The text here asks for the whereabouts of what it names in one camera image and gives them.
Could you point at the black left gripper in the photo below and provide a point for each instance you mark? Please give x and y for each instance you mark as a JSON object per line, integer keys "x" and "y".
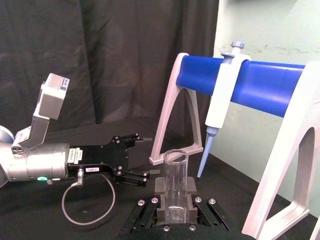
{"x": 100, "y": 158}

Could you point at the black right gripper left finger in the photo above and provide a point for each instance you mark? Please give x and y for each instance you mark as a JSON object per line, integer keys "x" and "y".
{"x": 146, "y": 215}

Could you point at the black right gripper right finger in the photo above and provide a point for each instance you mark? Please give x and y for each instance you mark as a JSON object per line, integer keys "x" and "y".
{"x": 210, "y": 212}

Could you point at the clear glass tube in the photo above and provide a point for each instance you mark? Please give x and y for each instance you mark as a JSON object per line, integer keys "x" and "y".
{"x": 175, "y": 180}

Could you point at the black table cloth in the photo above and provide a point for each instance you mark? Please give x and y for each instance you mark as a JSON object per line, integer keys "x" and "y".
{"x": 50, "y": 225}

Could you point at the black backdrop curtain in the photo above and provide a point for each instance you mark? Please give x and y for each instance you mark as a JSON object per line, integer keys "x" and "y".
{"x": 112, "y": 62}

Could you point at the white pipette with blue tip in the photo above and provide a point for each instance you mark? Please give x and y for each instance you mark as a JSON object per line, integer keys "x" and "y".
{"x": 220, "y": 100}

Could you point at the white pipette stand blue bar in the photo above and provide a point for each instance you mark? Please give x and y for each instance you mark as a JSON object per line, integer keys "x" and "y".
{"x": 262, "y": 87}

